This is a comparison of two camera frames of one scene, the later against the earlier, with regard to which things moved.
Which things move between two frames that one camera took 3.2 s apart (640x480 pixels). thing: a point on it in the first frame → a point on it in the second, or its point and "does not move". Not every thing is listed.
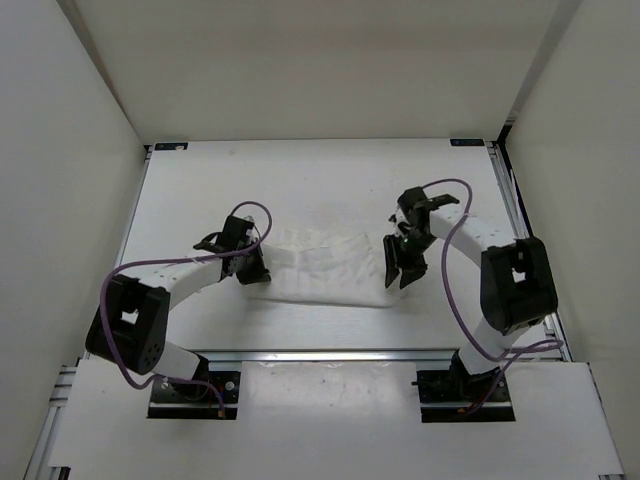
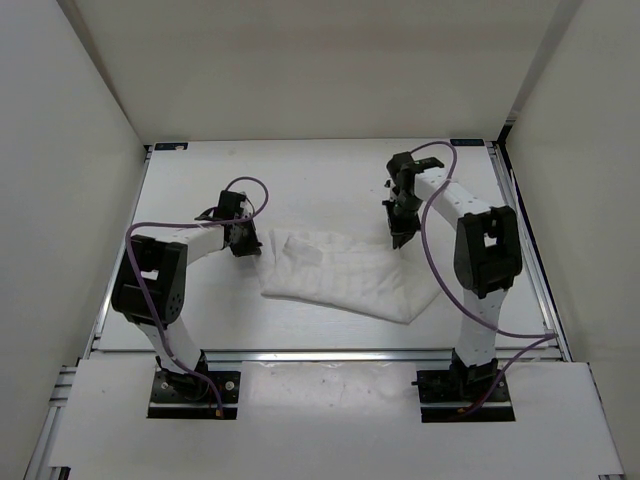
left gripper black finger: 251,269 → 242,238
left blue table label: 170,146 does not move
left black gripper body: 244,254 → 246,242
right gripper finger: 413,272 → 400,239
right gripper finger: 392,247 → 393,215
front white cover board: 335,417 does not move
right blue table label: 467,142 does not move
